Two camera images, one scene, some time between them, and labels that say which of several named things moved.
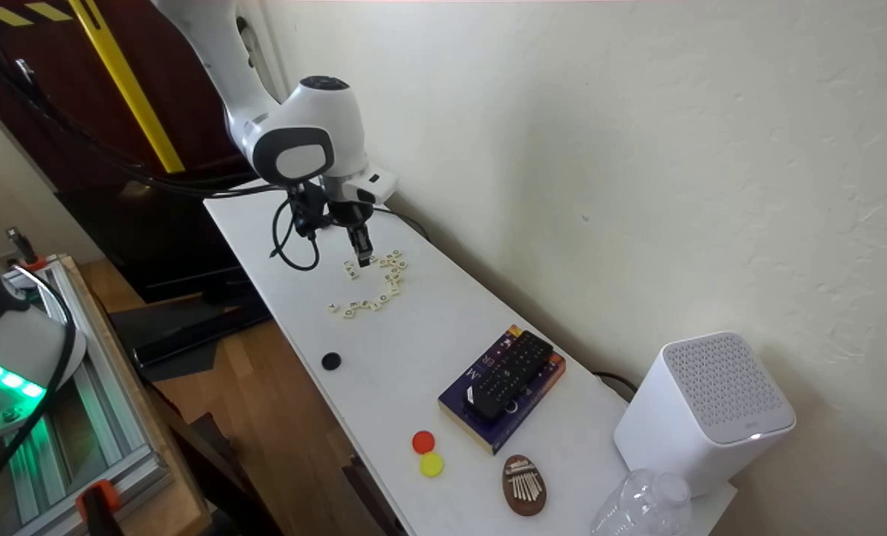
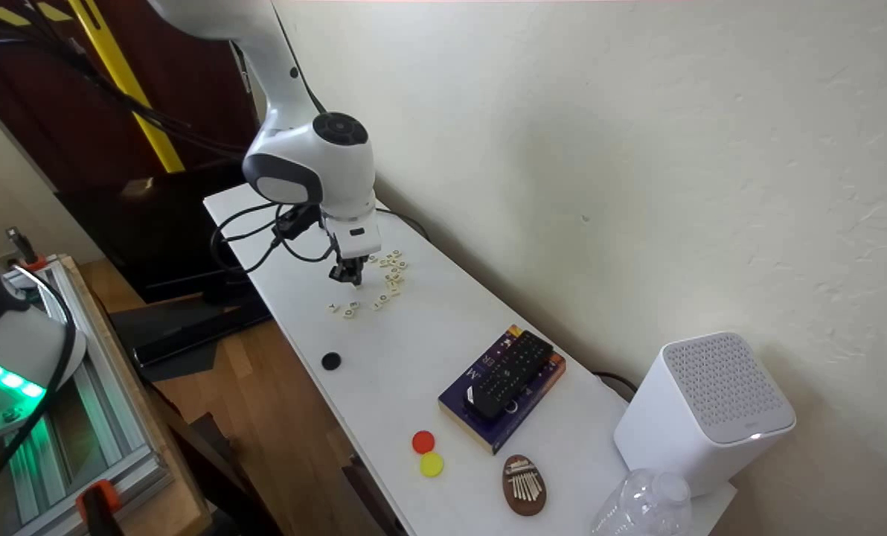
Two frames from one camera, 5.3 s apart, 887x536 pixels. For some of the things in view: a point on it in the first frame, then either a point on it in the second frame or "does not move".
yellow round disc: x=434 y=466 does not move
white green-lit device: x=25 y=344 does not move
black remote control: x=507 y=378 does not move
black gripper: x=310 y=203 → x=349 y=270
